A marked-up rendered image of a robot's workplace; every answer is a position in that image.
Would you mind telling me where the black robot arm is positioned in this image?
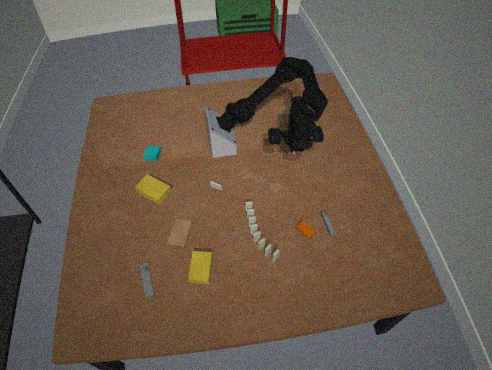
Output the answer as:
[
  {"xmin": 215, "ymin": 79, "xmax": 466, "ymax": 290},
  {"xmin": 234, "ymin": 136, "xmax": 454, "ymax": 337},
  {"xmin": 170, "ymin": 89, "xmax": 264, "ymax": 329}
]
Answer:
[{"xmin": 216, "ymin": 57, "xmax": 328, "ymax": 151}]

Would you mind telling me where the teal rectangular block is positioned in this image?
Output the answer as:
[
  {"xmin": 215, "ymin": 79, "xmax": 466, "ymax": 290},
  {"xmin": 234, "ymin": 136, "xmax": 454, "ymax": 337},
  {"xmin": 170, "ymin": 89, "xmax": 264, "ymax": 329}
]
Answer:
[{"xmin": 143, "ymin": 145, "xmax": 162, "ymax": 161}]

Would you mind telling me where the orange flat block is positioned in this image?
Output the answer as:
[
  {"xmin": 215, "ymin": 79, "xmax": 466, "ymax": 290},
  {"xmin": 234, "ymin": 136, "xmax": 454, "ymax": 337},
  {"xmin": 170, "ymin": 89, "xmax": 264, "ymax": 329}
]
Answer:
[{"xmin": 296, "ymin": 221, "xmax": 316, "ymax": 239}]

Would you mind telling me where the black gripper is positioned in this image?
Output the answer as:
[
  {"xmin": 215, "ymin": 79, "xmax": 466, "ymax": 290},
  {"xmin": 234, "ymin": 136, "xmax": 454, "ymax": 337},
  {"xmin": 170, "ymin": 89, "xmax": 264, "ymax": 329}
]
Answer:
[{"xmin": 268, "ymin": 120, "xmax": 324, "ymax": 148}]

